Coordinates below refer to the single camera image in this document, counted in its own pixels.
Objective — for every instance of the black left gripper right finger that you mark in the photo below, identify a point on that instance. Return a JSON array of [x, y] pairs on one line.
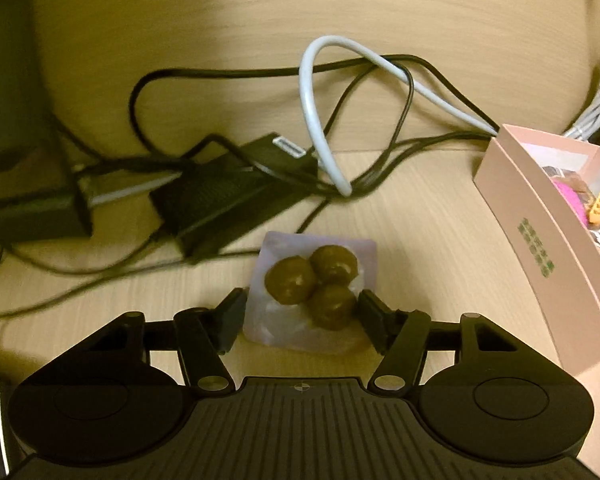
[[400, 338]]

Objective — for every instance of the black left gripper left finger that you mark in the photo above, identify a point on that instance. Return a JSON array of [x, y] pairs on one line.
[[204, 335]]

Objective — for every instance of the pink plastic mesh ball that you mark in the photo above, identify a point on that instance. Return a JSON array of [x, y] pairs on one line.
[[572, 199]]

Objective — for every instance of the black power adapter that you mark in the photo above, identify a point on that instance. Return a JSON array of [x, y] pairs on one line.
[[210, 206]]

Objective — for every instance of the pink cardboard box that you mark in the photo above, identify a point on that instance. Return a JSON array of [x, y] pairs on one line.
[[517, 180]]

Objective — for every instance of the black computer monitor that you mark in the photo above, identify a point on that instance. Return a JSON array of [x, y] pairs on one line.
[[24, 105]]

